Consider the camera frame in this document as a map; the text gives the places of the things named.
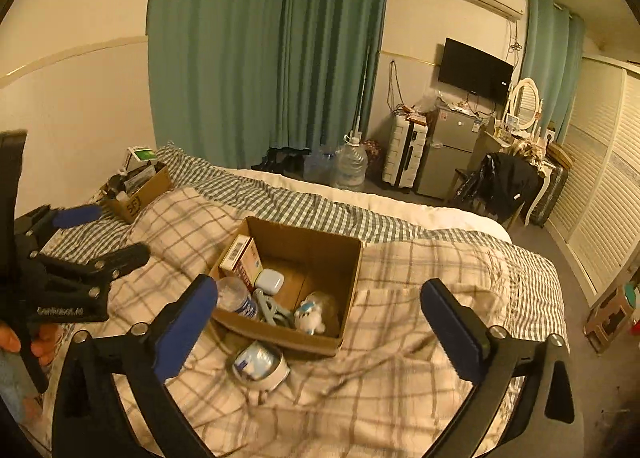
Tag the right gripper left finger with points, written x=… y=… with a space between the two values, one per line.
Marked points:
x=89 y=419

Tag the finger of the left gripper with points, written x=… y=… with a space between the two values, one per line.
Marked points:
x=66 y=218
x=110 y=260

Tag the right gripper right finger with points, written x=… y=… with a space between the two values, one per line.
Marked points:
x=545 y=421

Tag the roll of wide tape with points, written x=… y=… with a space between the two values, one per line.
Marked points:
x=260 y=367

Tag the small colourful carton box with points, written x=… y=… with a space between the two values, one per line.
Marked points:
x=242 y=260

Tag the white earbuds case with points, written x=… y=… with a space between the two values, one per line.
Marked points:
x=269 y=281

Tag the white plush toy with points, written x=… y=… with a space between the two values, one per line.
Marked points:
x=308 y=318

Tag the small cardboard box with clutter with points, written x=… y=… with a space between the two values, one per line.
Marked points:
x=140 y=180

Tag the grey checked bed sheet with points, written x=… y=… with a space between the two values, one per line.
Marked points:
x=403 y=246

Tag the beige plaid blanket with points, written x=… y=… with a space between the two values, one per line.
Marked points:
x=373 y=382

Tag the large open cardboard box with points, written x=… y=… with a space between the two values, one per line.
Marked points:
x=311 y=262

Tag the white louvred wardrobe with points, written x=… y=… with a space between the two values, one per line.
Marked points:
x=595 y=221

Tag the black jacket on chair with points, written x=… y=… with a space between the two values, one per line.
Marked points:
x=502 y=183

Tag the dark suitcase by wardrobe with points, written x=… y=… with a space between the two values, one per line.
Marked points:
x=555 y=178

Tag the large clear water jug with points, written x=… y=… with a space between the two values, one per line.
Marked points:
x=350 y=164

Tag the left green curtain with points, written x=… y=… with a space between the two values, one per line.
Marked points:
x=213 y=76

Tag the green curtain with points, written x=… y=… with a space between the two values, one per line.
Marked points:
x=213 y=76
x=552 y=56
x=327 y=70

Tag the white dressing table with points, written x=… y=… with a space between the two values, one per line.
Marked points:
x=513 y=145

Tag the silver mini fridge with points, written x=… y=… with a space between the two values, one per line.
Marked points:
x=449 y=145

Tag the white suitcase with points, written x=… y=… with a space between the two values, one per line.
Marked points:
x=404 y=150

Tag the oval white vanity mirror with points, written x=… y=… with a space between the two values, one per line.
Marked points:
x=523 y=107

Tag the middle green curtain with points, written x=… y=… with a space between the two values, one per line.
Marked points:
x=327 y=70

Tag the right green curtain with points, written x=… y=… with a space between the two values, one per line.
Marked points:
x=552 y=56

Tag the black wall television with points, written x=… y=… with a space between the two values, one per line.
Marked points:
x=475 y=71

